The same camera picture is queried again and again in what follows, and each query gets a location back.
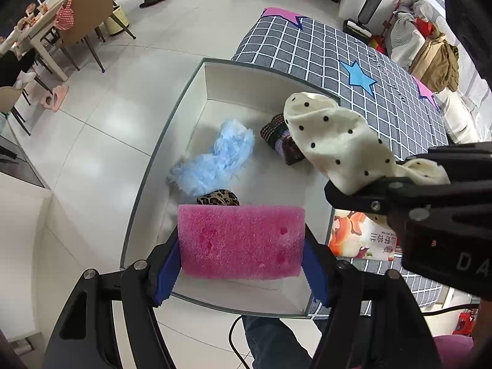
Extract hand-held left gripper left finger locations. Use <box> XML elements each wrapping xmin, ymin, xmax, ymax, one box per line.
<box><xmin>44</xmin><ymin>227</ymin><xmax>181</xmax><ymax>369</ymax></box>

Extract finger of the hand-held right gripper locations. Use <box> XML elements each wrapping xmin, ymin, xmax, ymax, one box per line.
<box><xmin>325</xmin><ymin>177</ymin><xmax>492</xmax><ymax>220</ymax></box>
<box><xmin>402</xmin><ymin>142</ymin><xmax>492</xmax><ymax>184</ymax></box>

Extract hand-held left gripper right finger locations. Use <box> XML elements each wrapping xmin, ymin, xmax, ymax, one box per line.
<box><xmin>302</xmin><ymin>225</ymin><xmax>442</xmax><ymax>369</ymax></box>

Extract cream polka dot scrunchie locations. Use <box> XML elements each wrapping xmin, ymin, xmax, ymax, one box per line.
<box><xmin>284</xmin><ymin>92</ymin><xmax>450</xmax><ymax>195</ymax></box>

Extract pink foam sponge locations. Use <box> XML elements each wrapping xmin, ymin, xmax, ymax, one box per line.
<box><xmin>177</xmin><ymin>204</ymin><xmax>306</xmax><ymax>280</ymax></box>

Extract leopard print scrunchie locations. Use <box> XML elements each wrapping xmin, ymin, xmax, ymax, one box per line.
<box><xmin>197</xmin><ymin>188</ymin><xmax>241</xmax><ymax>208</ymax></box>

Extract purple striped knit piece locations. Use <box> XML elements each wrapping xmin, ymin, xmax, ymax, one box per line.
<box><xmin>260</xmin><ymin>113</ymin><xmax>306</xmax><ymax>166</ymax></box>

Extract light blue fluffy cover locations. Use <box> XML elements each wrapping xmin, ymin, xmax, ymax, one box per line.
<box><xmin>167</xmin><ymin>120</ymin><xmax>255</xmax><ymax>196</ymax></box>

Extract white cardboard box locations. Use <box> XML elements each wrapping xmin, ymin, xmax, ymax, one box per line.
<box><xmin>120</xmin><ymin>57</ymin><xmax>341</xmax><ymax>319</ymax></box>

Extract white cushion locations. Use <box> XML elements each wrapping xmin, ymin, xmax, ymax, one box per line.
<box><xmin>438</xmin><ymin>85</ymin><xmax>492</xmax><ymax>145</ymax></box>

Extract floral tissue pack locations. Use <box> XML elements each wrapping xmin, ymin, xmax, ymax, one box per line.
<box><xmin>328</xmin><ymin>209</ymin><xmax>402</xmax><ymax>262</ymax></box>

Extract red plastic stool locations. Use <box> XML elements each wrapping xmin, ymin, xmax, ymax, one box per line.
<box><xmin>454</xmin><ymin>309</ymin><xmax>477</xmax><ymax>335</ymax></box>

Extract person's jeans leg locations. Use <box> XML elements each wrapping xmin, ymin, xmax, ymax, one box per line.
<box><xmin>242</xmin><ymin>313</ymin><xmax>331</xmax><ymax>369</ymax></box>

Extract khaki jacket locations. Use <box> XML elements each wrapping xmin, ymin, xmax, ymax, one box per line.
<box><xmin>409</xmin><ymin>34</ymin><xmax>460</xmax><ymax>93</ymax></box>

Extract pink stool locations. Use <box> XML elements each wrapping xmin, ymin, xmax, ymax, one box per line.
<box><xmin>432</xmin><ymin>334</ymin><xmax>475</xmax><ymax>369</ymax></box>

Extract grey patterned blanket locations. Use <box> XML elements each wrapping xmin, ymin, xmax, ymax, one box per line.
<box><xmin>386</xmin><ymin>0</ymin><xmax>431</xmax><ymax>66</ymax></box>

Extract checked star-print cloth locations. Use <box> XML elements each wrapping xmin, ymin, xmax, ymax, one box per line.
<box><xmin>231</xmin><ymin>7</ymin><xmax>456</xmax><ymax>308</ymax></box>

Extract upright vacuum cleaner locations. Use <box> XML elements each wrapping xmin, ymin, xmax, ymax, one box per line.
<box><xmin>343</xmin><ymin>0</ymin><xmax>396</xmax><ymax>41</ymax></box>

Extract pink slippers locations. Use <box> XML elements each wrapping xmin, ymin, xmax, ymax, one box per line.
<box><xmin>39</xmin><ymin>84</ymin><xmax>70</xmax><ymax>113</ymax></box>

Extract dark-legged dining chair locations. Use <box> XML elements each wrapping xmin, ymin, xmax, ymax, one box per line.
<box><xmin>0</xmin><ymin>85</ymin><xmax>31</xmax><ymax>135</ymax></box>

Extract tan dining chair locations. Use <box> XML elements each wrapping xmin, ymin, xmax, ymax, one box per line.
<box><xmin>54</xmin><ymin>0</ymin><xmax>116</xmax><ymax>73</ymax></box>

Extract red checked cloth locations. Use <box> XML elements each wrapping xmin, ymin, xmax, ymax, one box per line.
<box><xmin>56</xmin><ymin>0</ymin><xmax>75</xmax><ymax>29</ymax></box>

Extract dining table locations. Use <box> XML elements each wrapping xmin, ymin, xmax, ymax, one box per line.
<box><xmin>0</xmin><ymin>0</ymin><xmax>73</xmax><ymax>81</ymax></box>

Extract black cable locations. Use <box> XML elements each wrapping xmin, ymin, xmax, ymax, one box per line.
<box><xmin>229</xmin><ymin>315</ymin><xmax>254</xmax><ymax>369</ymax></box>

